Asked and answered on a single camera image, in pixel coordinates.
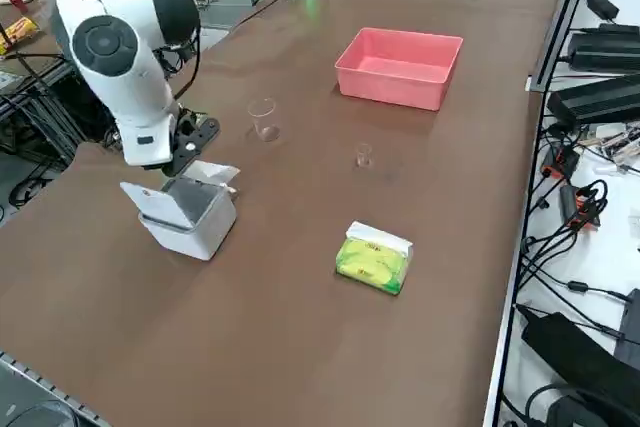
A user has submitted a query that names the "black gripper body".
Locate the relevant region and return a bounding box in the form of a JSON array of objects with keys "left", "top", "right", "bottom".
[{"left": 167, "top": 104, "right": 222, "bottom": 177}]

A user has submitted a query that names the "small glass beaker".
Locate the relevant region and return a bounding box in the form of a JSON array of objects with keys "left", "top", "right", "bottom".
[{"left": 353, "top": 142, "right": 376, "bottom": 171}]

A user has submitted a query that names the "large glass beaker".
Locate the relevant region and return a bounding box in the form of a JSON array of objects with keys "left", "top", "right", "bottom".
[{"left": 247, "top": 96, "right": 282, "bottom": 143}]

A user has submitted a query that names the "pink plastic container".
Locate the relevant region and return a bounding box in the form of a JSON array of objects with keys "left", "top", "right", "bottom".
[{"left": 333, "top": 26, "right": 465, "bottom": 112}]

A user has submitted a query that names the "green tissue pack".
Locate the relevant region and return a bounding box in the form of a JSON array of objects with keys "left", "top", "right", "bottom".
[{"left": 334, "top": 220, "right": 415, "bottom": 297}]

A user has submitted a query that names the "yellow snack packet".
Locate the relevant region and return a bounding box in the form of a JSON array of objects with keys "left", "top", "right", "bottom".
[{"left": 0, "top": 15, "right": 41, "bottom": 56}]

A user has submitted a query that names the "black and red device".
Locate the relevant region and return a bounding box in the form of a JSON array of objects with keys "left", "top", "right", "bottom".
[{"left": 542, "top": 144, "right": 581, "bottom": 181}]

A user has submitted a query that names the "black orange connector device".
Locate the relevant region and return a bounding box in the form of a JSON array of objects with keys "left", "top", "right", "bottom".
[{"left": 558, "top": 184, "right": 604, "bottom": 231}]

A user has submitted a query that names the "grey power adapter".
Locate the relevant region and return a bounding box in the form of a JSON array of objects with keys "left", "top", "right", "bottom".
[{"left": 547, "top": 74, "right": 640, "bottom": 126}]

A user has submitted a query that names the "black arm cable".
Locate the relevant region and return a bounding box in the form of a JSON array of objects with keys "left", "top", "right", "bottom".
[{"left": 154, "top": 21, "right": 202, "bottom": 104}]

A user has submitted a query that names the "aluminium frame profile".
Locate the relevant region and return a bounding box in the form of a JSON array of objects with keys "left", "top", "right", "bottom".
[{"left": 0, "top": 350, "right": 114, "bottom": 427}]

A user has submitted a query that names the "aluminium camera post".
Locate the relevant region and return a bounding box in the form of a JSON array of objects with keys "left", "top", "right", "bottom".
[{"left": 524, "top": 0, "right": 601, "bottom": 93}]

